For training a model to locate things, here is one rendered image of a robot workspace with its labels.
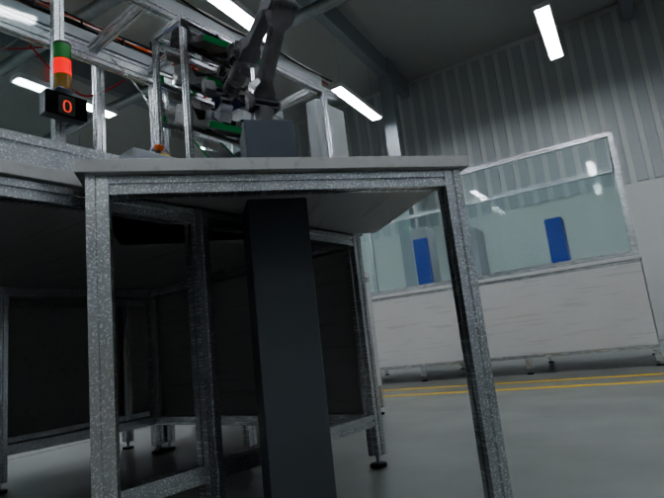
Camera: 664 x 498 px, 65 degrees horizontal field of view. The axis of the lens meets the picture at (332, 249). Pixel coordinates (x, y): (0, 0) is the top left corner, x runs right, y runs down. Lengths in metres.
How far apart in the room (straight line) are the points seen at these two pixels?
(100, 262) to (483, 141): 9.47
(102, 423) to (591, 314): 4.32
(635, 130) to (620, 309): 5.42
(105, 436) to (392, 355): 4.47
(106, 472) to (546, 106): 9.70
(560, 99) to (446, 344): 6.11
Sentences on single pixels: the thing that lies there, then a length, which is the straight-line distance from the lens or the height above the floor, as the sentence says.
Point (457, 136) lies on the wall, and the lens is 10.44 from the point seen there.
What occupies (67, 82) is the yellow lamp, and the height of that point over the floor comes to 1.28.
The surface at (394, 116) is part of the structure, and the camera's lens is 9.80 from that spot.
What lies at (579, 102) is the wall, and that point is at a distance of 10.20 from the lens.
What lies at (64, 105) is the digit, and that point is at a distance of 1.76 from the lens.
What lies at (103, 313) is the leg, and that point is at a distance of 1.13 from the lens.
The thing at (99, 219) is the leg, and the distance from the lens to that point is 1.17.
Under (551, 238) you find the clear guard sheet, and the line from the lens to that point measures 5.05.
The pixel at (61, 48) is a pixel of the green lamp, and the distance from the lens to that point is 1.85.
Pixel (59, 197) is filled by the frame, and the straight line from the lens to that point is 1.25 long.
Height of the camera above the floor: 0.43
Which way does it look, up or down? 11 degrees up
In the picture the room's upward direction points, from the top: 6 degrees counter-clockwise
